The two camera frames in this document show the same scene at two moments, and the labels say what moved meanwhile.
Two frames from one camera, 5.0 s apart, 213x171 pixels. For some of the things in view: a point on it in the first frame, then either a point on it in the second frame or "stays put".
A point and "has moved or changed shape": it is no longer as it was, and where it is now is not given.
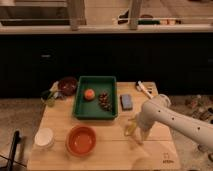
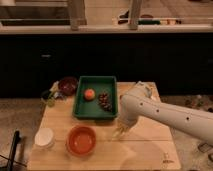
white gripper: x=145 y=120 -> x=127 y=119
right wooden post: x=134 y=13 stays put
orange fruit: x=89 y=94 stays put
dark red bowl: x=67 y=85 stays put
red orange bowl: x=81 y=141 stays put
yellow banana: x=130 y=127 has moved or changed shape
